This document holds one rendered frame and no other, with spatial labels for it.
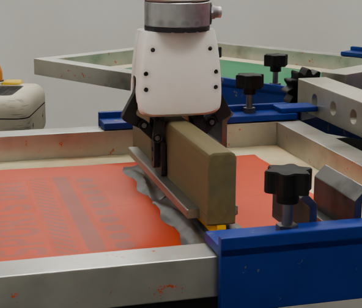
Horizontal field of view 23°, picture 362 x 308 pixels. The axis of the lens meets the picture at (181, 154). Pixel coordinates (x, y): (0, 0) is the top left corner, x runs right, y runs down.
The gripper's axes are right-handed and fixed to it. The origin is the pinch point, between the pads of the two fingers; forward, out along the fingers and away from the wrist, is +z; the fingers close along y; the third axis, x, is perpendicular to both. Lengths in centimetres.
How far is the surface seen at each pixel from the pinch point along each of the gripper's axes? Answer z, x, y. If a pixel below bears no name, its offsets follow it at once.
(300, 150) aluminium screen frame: 4.3, -15.4, -22.5
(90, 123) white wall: 76, -379, -52
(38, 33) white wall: 26, -379, -25
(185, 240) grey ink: 5.3, 14.8, 2.9
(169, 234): 5.4, 12.4, 4.0
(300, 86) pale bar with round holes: -1.9, -32.6, -29.3
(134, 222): 5.5, 7.3, 6.6
